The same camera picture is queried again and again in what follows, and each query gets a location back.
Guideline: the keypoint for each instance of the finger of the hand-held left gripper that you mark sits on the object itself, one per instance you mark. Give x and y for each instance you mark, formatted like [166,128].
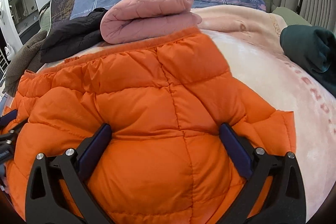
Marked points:
[14,130]
[8,117]

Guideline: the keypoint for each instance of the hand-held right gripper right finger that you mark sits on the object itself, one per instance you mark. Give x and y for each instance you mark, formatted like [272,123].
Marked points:
[233,146]

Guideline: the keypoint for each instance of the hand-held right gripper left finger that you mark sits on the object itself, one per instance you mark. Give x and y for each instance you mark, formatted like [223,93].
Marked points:
[93,151]

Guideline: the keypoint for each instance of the orange puffer jacket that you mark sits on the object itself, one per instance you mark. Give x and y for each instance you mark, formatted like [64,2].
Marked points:
[147,98]

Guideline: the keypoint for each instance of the brown fleece garment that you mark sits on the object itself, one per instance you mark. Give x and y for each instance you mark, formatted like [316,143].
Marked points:
[23,61]

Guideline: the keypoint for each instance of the white figurine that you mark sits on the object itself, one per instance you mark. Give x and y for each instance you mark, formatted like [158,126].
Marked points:
[9,52]

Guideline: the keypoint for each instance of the cream fleece blanket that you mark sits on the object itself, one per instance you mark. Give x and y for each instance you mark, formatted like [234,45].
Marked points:
[262,69]

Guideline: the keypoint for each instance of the black jacket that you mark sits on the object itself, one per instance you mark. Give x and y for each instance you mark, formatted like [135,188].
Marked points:
[71,37]

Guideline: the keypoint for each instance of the dark green garment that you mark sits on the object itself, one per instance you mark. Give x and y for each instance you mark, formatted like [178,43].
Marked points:
[309,50]

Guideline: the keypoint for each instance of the dark floral quilt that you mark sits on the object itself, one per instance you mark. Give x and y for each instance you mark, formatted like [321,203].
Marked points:
[63,3]

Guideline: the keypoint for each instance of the green pillow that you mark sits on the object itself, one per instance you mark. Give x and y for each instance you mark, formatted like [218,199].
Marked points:
[291,16]

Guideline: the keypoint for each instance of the pink jacket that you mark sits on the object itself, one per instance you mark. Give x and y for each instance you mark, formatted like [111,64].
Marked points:
[147,16]

